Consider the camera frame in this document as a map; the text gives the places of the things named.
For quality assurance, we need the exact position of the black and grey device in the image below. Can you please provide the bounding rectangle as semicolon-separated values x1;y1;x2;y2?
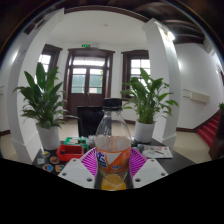
135;143;146;154

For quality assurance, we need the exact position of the clear orange soda bottle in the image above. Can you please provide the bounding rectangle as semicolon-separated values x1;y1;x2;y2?
94;97;132;192

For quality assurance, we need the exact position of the green box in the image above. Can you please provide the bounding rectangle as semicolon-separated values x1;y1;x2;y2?
63;136;89;150

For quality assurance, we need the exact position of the printed magazine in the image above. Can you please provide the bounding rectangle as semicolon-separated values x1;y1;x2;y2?
141;145;174;160

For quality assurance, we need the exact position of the brown wooden double door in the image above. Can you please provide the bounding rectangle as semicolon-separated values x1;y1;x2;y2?
63;47;116;116

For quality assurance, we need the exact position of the black chair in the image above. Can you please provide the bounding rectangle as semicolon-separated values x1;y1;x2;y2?
76;105;105;138

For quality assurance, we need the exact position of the dark wooden stand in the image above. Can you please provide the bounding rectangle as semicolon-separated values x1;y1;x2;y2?
208;111;224;160

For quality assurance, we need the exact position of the brown framed window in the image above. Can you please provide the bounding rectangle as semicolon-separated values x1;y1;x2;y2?
120;49;151;99
35;43;64;84

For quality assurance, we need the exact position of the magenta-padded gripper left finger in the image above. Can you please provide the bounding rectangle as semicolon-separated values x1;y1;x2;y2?
57;147;98;190

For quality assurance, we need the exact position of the white wall heater unit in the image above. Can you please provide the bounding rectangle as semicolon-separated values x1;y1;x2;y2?
182;88;212;104

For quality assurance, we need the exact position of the red plastic box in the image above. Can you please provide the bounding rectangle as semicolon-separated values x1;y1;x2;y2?
55;143;85;163

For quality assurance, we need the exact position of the brown box of white items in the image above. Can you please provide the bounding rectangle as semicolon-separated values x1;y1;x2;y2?
87;134;98;149

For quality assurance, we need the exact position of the leafy plant in white pot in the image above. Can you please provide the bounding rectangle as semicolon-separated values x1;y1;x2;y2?
119;67;180;144
13;61;79;152

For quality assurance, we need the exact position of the red carpeted staircase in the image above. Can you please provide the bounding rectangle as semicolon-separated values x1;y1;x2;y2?
196;113;221;148

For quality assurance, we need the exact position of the pillar mounted light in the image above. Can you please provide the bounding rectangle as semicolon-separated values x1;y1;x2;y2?
166;30;176;42

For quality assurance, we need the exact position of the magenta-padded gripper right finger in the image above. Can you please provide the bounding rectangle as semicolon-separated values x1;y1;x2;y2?
129;147;169;190

